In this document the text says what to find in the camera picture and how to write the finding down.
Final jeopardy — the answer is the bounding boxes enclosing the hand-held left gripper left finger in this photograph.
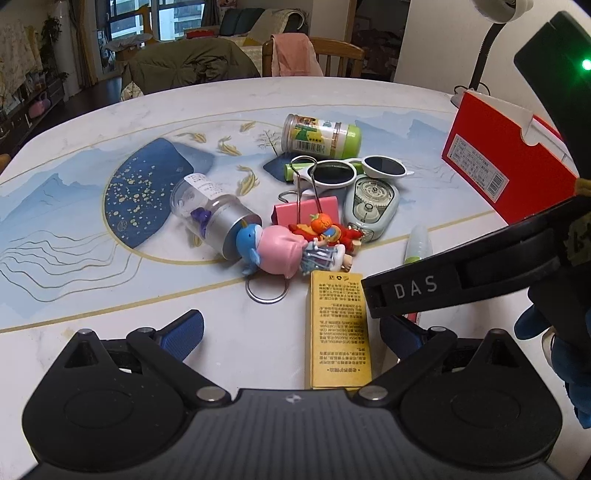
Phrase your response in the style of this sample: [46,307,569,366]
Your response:
[65,309,232,409]

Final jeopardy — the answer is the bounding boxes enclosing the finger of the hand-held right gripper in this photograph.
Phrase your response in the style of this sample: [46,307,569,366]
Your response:
[361,198,578,319]

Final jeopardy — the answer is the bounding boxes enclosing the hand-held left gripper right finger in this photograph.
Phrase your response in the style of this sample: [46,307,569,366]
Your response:
[355,316,520,409]

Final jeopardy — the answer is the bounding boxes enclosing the white toothpaste tube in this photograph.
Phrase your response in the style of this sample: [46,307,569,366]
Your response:
[404,224,435,325]

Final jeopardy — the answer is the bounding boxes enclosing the yellow cardboard box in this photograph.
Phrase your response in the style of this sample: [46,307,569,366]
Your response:
[305,270,376,391]

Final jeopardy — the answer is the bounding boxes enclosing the small doll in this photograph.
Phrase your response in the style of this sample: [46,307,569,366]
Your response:
[300,240,356,278]

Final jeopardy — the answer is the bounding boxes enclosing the red and orange toy figure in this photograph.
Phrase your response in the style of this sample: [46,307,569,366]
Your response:
[288,211,365,252]

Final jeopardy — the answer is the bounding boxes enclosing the red and white shoebox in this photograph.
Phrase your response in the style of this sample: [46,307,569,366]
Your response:
[441,90,580,227]

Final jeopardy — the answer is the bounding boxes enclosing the pink and blue figurine keychain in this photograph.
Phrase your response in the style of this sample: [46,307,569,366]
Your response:
[235,222,305,305]

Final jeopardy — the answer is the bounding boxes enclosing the white sunglasses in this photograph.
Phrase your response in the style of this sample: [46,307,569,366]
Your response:
[290,156,415,197]

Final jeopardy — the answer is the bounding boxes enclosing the green lip balm tube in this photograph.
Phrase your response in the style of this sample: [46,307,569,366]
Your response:
[283,157,319,183]

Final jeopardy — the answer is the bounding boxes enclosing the green-lid labelled jar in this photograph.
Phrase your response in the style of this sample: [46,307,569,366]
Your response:
[281,114,362,158]

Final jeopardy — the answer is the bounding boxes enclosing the person's right forearm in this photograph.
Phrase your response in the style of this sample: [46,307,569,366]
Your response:
[514,305,591,430]

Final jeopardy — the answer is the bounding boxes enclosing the desk lamp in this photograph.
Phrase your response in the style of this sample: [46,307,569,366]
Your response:
[450,0,534,109]

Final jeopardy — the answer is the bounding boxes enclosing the pink binder clip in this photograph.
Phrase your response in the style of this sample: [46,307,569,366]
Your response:
[273,166,341,228]

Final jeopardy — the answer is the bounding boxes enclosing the clear jar with silver cap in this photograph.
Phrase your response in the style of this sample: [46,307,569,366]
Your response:
[169,173,264,259]

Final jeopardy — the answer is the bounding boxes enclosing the pink cloth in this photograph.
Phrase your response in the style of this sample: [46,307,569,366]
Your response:
[270,33,324,78]

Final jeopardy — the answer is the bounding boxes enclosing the olive green jacket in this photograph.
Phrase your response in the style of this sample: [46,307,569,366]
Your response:
[121,38,262,100]

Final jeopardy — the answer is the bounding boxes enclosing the dark TV stand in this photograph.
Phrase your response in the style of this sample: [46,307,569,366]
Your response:
[0,76,65,153]

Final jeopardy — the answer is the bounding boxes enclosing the round covered side table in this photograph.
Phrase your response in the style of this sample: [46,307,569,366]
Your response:
[104,34,155,54]

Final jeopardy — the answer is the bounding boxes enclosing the sofa with blanket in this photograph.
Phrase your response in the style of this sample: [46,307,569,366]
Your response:
[185,7,310,47]

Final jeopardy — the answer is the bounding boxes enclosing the window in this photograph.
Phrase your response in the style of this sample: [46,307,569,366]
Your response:
[99,0,204,42]

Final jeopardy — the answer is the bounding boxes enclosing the tall potted plant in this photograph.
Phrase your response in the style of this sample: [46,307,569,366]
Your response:
[41,14,63,75]

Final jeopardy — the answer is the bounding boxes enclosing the floral cloth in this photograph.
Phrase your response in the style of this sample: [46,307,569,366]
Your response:
[0,21,42,93]

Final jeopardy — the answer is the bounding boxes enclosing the black lamp cable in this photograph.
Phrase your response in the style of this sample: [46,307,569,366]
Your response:
[453,82,491,97]

